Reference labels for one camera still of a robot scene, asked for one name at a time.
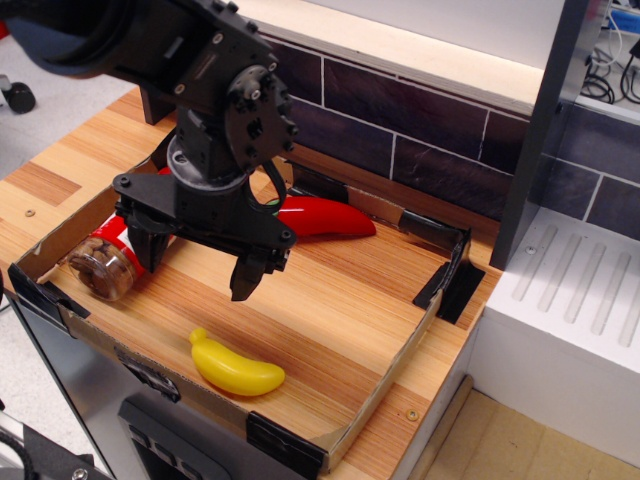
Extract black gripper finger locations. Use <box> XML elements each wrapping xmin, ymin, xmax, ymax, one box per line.
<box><xmin>230</xmin><ymin>256</ymin><xmax>265</xmax><ymax>301</ymax></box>
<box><xmin>128</xmin><ymin>225</ymin><xmax>170</xmax><ymax>273</ymax></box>

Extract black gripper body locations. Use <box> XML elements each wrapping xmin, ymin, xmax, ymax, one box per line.
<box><xmin>113</xmin><ymin>173</ymin><xmax>296</xmax><ymax>273</ymax></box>

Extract red-labelled spice bottle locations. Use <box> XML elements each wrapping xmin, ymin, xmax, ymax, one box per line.
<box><xmin>66</xmin><ymin>214</ymin><xmax>146</xmax><ymax>301</ymax></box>

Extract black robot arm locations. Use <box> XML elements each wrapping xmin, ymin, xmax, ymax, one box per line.
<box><xmin>1</xmin><ymin>1</ymin><xmax>298</xmax><ymax>301</ymax></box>

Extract cardboard fence with black tape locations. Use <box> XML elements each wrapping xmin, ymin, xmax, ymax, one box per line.
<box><xmin>1</xmin><ymin>146</ymin><xmax>498</xmax><ymax>479</ymax></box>

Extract red toy chili pepper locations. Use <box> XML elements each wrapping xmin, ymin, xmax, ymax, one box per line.
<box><xmin>274</xmin><ymin>196</ymin><xmax>377</xmax><ymax>237</ymax></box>

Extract yellow toy banana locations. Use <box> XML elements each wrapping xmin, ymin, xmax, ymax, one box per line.
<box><xmin>189</xmin><ymin>328</ymin><xmax>286</xmax><ymax>397</ymax></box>

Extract black toy oven panel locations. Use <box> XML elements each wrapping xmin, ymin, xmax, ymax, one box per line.
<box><xmin>118</xmin><ymin>397</ymin><xmax>321</xmax><ymax>479</ymax></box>

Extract black chair caster wheel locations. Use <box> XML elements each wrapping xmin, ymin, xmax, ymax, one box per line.
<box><xmin>1</xmin><ymin>74</ymin><xmax>36</xmax><ymax>114</ymax></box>

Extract white toy sink drainboard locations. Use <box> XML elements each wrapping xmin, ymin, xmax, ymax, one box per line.
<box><xmin>481</xmin><ymin>206</ymin><xmax>640</xmax><ymax>371</ymax></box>

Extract black bracket bottom left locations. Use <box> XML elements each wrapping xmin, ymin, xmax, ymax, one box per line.
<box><xmin>1</xmin><ymin>403</ymin><xmax>109</xmax><ymax>480</ymax></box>

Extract black cables in background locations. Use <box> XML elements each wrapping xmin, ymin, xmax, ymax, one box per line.
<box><xmin>579</xmin><ymin>9</ymin><xmax>640</xmax><ymax>105</ymax></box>

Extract grey vertical post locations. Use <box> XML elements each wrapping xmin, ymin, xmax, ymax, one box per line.
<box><xmin>490</xmin><ymin>0</ymin><xmax>608</xmax><ymax>270</ymax></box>

